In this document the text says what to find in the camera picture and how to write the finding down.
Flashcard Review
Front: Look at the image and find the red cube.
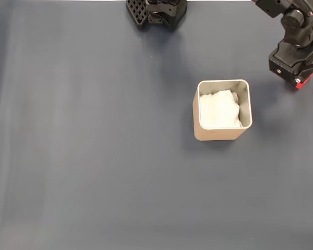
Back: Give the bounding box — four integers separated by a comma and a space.
295, 73, 313, 91

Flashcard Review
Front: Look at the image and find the beige square box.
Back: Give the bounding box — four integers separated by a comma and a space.
192, 79, 253, 142

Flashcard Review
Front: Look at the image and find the white crumpled cloth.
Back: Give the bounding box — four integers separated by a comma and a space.
199, 90, 243, 129

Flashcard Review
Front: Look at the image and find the multicoloured camera cable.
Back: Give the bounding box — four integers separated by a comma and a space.
301, 0, 313, 26

